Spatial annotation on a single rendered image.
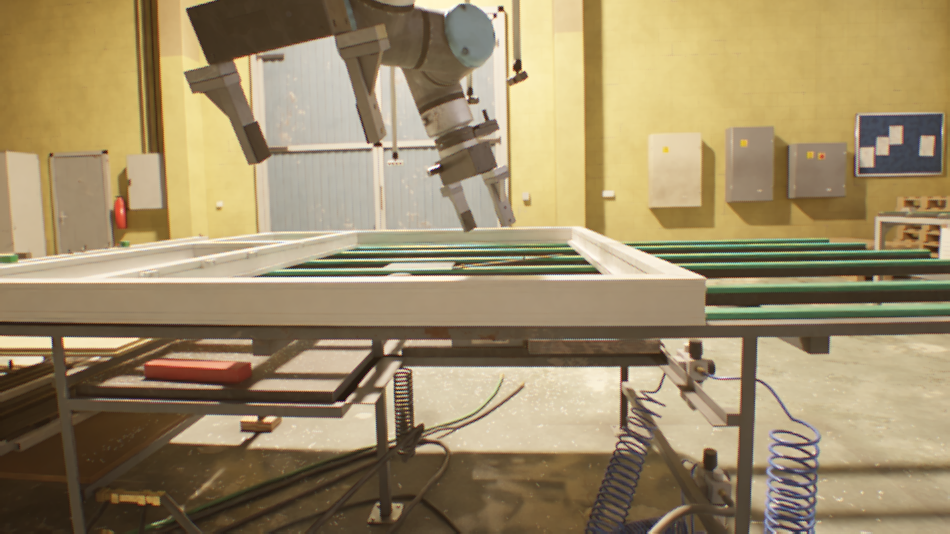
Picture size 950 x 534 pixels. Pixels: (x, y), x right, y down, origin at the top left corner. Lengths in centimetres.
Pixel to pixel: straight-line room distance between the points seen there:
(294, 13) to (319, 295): 45
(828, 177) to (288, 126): 823
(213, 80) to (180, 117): 814
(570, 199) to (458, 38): 627
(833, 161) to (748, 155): 125
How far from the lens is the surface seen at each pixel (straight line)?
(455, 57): 74
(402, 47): 71
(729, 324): 83
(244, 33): 49
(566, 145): 697
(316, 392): 129
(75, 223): 1038
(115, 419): 222
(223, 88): 53
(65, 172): 1049
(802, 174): 828
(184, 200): 855
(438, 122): 84
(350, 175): 763
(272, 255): 155
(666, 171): 746
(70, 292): 105
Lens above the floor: 105
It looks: 4 degrees down
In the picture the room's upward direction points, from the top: 1 degrees counter-clockwise
